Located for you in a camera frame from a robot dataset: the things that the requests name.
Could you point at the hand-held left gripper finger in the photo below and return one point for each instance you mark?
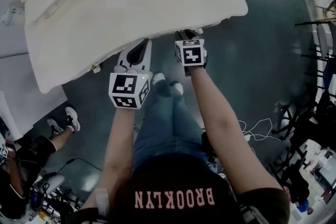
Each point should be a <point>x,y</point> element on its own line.
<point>123,56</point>
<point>148,60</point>

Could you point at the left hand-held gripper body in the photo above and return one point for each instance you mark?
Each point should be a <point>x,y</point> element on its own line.
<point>126,86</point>

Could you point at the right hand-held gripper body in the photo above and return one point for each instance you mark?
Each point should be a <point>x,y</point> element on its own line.
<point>191,55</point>

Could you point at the person's left forearm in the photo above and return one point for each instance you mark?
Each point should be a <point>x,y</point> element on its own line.
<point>122,136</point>

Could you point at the person's right forearm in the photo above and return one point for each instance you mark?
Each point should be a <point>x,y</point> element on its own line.
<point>210,102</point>

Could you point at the white ornate dressing table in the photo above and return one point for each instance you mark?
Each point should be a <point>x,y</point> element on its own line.
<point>131,13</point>

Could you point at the person's left white shoe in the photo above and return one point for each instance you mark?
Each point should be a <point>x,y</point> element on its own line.
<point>158,78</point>

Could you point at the person's right white shoe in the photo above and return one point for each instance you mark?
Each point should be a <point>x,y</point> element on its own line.
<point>177,87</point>

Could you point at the person's blue jeans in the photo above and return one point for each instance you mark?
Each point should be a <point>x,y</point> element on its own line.
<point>162,123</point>

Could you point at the black waist device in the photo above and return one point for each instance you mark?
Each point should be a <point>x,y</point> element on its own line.
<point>207,149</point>

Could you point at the white power strip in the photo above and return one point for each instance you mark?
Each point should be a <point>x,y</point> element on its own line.
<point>247,136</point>

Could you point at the dark shirt pink lettering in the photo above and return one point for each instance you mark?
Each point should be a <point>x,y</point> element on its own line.
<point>173,178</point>

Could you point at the white cabinet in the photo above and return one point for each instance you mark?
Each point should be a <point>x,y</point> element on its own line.
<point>10,102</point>

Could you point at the small white device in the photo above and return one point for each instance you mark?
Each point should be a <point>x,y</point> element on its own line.
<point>10,15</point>

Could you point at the grey stool seat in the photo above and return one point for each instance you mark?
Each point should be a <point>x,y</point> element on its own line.
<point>52,182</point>

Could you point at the grey chair black legs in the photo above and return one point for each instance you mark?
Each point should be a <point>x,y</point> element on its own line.
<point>323,36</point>

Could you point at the black office chair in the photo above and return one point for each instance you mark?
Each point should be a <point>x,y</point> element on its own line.
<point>309,128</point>

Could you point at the blue chair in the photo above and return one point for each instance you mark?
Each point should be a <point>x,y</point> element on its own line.
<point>330,76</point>

